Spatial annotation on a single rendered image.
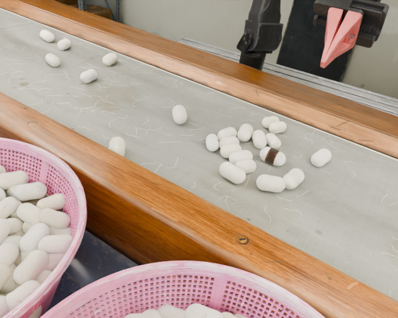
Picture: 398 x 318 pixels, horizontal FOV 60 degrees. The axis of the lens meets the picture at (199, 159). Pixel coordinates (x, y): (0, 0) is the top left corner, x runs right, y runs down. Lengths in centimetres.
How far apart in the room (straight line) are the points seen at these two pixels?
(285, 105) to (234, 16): 204
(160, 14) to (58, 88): 234
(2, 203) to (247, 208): 26
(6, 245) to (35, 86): 34
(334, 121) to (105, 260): 42
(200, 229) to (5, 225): 19
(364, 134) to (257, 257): 36
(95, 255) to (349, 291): 27
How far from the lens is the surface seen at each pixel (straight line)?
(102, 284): 29
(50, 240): 36
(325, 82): 107
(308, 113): 63
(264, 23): 86
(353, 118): 64
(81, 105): 58
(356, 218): 46
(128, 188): 37
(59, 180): 41
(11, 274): 36
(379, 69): 252
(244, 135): 51
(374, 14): 59
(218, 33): 272
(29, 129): 48
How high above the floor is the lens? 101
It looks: 35 degrees down
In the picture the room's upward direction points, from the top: 9 degrees clockwise
